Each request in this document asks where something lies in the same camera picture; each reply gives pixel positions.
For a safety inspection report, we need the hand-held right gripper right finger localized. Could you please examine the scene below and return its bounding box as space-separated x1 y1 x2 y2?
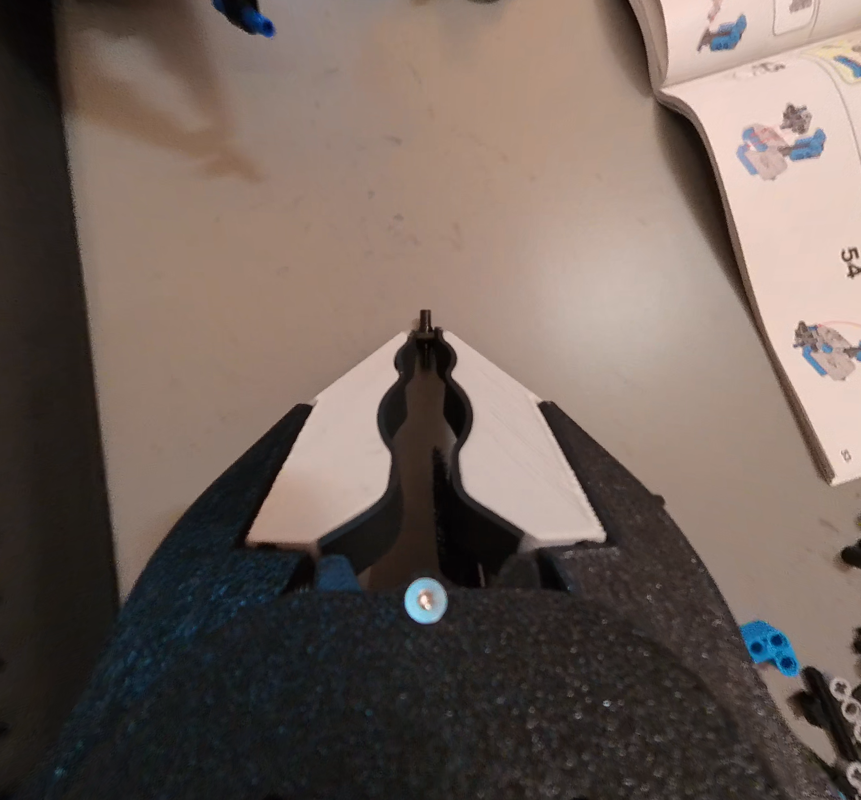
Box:
430 331 606 591

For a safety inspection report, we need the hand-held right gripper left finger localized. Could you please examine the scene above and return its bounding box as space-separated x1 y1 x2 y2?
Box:
247 331 413 575

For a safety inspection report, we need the grey desk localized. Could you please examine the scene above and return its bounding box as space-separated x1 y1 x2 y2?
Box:
54 0 861 800

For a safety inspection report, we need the black perforated panel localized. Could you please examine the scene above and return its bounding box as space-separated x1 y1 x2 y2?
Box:
0 0 123 800

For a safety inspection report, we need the light blue brick connector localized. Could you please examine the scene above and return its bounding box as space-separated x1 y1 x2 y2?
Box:
740 620 801 676

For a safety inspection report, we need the open instruction booklet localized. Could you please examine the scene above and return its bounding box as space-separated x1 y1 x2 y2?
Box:
588 0 861 486

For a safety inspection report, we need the pile of small brick pieces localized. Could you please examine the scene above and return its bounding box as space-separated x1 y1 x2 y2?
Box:
783 518 861 787

